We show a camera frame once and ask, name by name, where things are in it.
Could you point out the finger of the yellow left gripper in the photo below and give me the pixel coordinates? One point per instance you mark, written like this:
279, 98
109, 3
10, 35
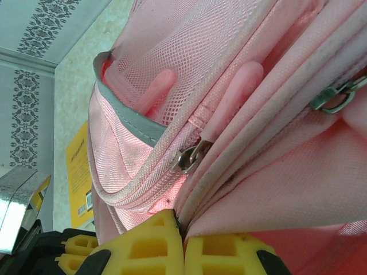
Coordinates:
71, 252

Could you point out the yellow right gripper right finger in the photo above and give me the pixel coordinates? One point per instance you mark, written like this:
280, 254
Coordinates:
229, 257

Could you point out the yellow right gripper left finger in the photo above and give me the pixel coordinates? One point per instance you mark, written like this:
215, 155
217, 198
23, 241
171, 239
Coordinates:
143, 252

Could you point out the yellow book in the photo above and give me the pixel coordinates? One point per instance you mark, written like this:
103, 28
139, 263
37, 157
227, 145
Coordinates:
78, 172

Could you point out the pink backpack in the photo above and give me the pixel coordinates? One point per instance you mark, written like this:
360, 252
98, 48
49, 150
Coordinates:
229, 86

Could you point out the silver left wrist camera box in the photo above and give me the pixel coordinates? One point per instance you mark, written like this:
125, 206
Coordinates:
17, 200

